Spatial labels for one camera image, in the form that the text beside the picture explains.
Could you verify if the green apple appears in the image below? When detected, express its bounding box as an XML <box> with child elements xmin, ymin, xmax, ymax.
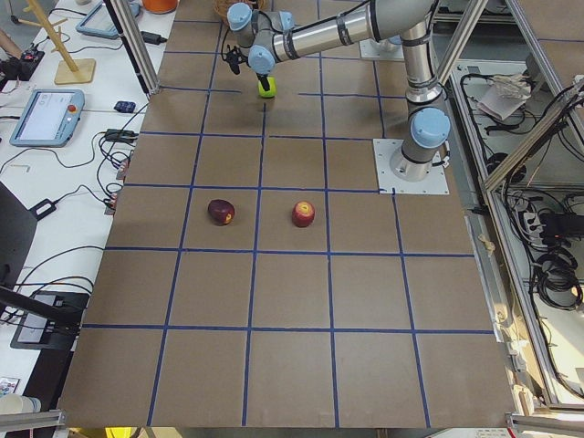
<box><xmin>258</xmin><ymin>76</ymin><xmax>277</xmax><ymax>99</ymax></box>

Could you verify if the dark purple apple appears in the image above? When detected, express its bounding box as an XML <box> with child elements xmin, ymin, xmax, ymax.
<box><xmin>207</xmin><ymin>199</ymin><xmax>235</xmax><ymax>225</ymax></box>

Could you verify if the red apple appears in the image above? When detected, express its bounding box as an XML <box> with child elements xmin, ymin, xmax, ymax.
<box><xmin>291</xmin><ymin>201</ymin><xmax>316</xmax><ymax>227</ymax></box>

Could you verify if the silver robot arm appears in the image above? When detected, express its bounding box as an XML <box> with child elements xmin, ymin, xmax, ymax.
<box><xmin>226</xmin><ymin>1</ymin><xmax>451</xmax><ymax>183</ymax></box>

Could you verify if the woven wicker basket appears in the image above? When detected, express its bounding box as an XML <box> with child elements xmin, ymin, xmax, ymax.
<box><xmin>213</xmin><ymin>0</ymin><xmax>237</xmax><ymax>26</ymax></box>

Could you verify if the orange container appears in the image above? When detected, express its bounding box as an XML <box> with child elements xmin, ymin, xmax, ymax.
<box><xmin>141</xmin><ymin>0</ymin><xmax>179</xmax><ymax>15</ymax></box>

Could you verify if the small blue object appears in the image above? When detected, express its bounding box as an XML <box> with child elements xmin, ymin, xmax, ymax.
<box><xmin>113</xmin><ymin>100</ymin><xmax>136</xmax><ymax>113</ymax></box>

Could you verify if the blue teach pendant far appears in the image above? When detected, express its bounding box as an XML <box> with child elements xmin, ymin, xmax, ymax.
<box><xmin>76</xmin><ymin>1</ymin><xmax>119</xmax><ymax>40</ymax></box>

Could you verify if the blue teach pendant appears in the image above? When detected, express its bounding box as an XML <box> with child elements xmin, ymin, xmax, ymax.
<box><xmin>76</xmin><ymin>1</ymin><xmax>119</xmax><ymax>40</ymax></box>
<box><xmin>9</xmin><ymin>89</ymin><xmax>85</xmax><ymax>148</ymax></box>

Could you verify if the wooden mug tree stand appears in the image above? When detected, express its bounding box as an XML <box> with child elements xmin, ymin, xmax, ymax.
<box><xmin>24</xmin><ymin>0</ymin><xmax>96</xmax><ymax>86</ymax></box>

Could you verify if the blue teach pendant near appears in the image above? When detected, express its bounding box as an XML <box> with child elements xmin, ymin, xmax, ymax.
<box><xmin>9</xmin><ymin>89</ymin><xmax>85</xmax><ymax>148</ymax></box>

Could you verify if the crumpled white paper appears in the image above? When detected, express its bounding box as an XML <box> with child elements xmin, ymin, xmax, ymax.
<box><xmin>477</xmin><ymin>74</ymin><xmax>531</xmax><ymax>121</ymax></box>

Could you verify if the black power adapter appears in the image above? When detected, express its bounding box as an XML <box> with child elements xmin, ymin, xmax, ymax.
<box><xmin>28</xmin><ymin>199</ymin><xmax>57</xmax><ymax>221</ymax></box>

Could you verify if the black monitor stand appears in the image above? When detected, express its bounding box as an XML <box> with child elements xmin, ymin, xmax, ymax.
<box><xmin>1</xmin><ymin>186</ymin><xmax>92</xmax><ymax>351</ymax></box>

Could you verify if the black power strip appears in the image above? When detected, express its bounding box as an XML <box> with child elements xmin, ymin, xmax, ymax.
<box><xmin>539</xmin><ymin>213</ymin><xmax>584</xmax><ymax>239</ymax></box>

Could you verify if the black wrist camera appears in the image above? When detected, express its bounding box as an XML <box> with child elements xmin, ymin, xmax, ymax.
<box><xmin>222</xmin><ymin>46</ymin><xmax>241</xmax><ymax>75</ymax></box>

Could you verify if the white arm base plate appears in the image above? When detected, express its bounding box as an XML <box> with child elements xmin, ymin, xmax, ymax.
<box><xmin>359</xmin><ymin>39</ymin><xmax>404</xmax><ymax>62</ymax></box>
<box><xmin>372</xmin><ymin>139</ymin><xmax>450</xmax><ymax>195</ymax></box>

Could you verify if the aluminium frame post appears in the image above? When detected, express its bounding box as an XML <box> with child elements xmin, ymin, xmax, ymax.
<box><xmin>104</xmin><ymin>0</ymin><xmax>160</xmax><ymax>96</ymax></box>

